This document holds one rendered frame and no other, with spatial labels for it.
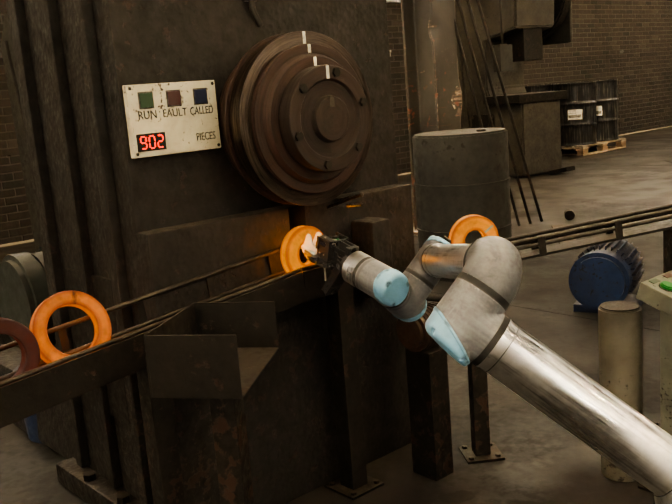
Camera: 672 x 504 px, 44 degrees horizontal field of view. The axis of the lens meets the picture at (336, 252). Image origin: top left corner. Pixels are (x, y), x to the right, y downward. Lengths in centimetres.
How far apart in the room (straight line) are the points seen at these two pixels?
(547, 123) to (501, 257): 868
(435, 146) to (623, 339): 270
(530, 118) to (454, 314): 853
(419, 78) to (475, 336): 524
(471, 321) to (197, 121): 98
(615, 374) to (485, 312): 96
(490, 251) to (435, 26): 495
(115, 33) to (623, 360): 163
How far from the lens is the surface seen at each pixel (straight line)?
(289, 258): 230
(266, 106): 218
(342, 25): 260
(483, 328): 162
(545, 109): 1028
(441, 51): 654
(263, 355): 193
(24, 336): 196
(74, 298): 204
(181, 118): 222
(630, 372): 253
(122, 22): 218
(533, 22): 1025
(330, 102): 222
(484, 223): 258
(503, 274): 164
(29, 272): 323
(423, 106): 674
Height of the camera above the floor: 119
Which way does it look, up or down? 11 degrees down
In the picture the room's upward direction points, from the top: 5 degrees counter-clockwise
